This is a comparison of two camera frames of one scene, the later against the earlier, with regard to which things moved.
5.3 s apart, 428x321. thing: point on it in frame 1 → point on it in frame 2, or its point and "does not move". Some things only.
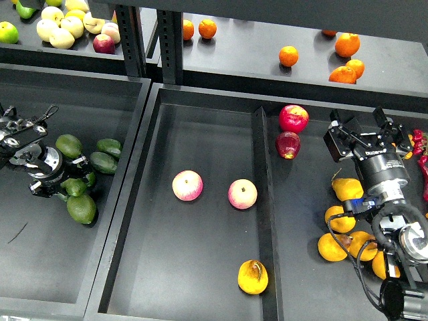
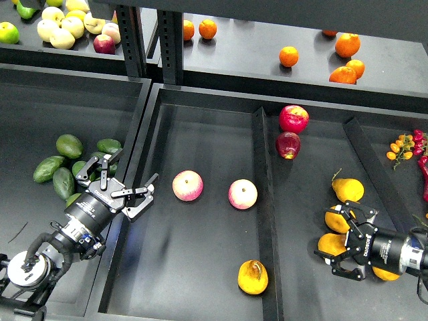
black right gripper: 376,166 → 378,249
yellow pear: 253,277 does not move
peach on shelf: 112,29 does not move
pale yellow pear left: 45,27 does not move
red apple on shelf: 103,43 does not move
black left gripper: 52,170 → 93,209
